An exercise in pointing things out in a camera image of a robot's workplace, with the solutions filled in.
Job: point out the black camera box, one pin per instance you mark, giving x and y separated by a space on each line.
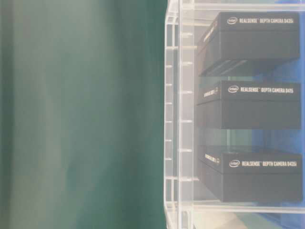
245 43
250 105
251 173

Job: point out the clear plastic storage case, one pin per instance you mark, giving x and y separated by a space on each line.
188 204

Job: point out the blue liner inside case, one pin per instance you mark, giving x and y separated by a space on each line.
289 140

